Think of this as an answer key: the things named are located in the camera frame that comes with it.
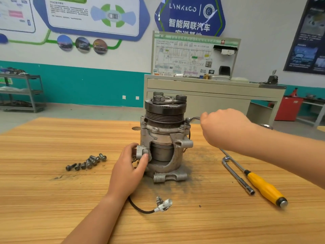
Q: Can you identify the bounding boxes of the blue rounded infographic panel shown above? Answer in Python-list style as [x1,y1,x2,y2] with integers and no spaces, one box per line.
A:
[33,0,151,42]

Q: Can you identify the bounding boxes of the beige workbench cabinet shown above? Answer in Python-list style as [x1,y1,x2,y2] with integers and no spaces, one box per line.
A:
[143,75,286,127]

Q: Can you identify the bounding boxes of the silver combination wrench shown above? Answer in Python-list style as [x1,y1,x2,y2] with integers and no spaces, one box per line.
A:
[185,116,274,130]

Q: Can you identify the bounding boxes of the white wiring display board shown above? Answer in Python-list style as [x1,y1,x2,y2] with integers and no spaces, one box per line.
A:
[151,31,242,79]

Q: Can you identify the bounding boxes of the white infographic wall panel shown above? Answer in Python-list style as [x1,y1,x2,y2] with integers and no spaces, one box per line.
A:
[0,0,36,34]

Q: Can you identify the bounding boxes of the person's left hand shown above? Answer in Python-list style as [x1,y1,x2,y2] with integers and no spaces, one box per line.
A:
[106,143,152,202]

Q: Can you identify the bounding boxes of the dark wall poster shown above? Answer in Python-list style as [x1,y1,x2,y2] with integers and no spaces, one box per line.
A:
[283,0,325,75]

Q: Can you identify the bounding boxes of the round photo wall decal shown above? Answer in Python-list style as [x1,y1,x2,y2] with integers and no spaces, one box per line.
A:
[75,36,91,54]
[56,34,74,52]
[92,38,109,55]

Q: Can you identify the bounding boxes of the person's right hand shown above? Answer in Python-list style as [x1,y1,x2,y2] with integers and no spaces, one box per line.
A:
[199,108,258,151]

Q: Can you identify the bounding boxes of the yellow handled screwdriver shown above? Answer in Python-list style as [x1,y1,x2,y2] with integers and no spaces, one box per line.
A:
[221,149,288,209]

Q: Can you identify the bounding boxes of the grey metal compressor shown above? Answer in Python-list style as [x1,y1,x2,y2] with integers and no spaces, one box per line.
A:
[128,92,194,215]

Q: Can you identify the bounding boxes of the silver L-shaped socket wrench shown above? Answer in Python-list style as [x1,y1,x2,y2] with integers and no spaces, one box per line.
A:
[222,156,256,196]

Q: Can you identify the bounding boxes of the grey metal shelf cart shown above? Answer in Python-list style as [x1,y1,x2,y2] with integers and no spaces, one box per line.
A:
[0,67,45,113]

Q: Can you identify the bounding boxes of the small black device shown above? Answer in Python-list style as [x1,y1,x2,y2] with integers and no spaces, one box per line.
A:
[266,69,279,85]

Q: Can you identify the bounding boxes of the red cabinet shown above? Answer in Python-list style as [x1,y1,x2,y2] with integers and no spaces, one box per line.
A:
[274,95,304,122]

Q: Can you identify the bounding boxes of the blue hexagon wall sign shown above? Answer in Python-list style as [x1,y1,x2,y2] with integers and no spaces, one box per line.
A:
[154,0,226,37]

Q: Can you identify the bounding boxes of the person's right forearm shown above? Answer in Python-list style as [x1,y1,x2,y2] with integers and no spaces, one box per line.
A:
[248,123,325,189]

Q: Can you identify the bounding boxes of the person's left forearm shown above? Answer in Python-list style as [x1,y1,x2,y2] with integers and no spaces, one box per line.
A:
[62,193,128,244]

